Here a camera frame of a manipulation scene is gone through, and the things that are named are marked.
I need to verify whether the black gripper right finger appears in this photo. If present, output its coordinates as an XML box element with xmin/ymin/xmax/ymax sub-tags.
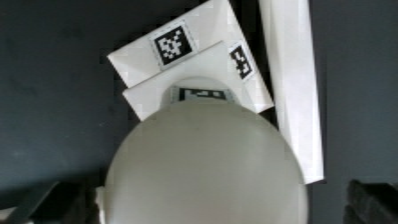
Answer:
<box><xmin>342</xmin><ymin>180</ymin><xmax>398</xmax><ymax>224</ymax></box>

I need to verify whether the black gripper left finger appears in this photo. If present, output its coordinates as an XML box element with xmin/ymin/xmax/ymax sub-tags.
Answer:
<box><xmin>0</xmin><ymin>182</ymin><xmax>97</xmax><ymax>224</ymax></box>

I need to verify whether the white lamp bulb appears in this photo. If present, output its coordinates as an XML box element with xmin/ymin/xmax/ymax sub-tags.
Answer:
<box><xmin>104</xmin><ymin>77</ymin><xmax>308</xmax><ymax>224</ymax></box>

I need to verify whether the white lamp base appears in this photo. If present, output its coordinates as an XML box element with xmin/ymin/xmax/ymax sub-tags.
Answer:
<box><xmin>108</xmin><ymin>0</ymin><xmax>273</xmax><ymax>118</ymax></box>

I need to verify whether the white U-shaped border frame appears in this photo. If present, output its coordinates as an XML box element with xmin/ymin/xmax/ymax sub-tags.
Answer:
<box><xmin>259</xmin><ymin>0</ymin><xmax>324</xmax><ymax>184</ymax></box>

